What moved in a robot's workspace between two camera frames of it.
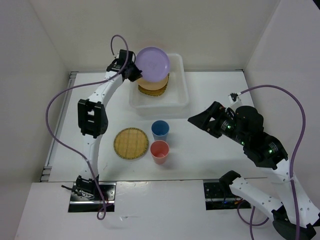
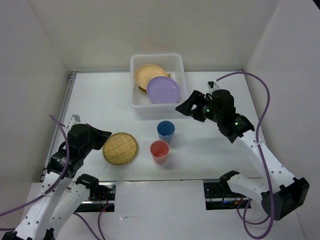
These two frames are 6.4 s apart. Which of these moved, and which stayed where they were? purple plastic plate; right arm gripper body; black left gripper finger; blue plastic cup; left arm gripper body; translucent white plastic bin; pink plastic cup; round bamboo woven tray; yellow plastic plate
Moved: black left gripper finger; left arm gripper body; right arm gripper body; yellow plastic plate; blue plastic cup; round bamboo woven tray; purple plastic plate
Stayed: translucent white plastic bin; pink plastic cup
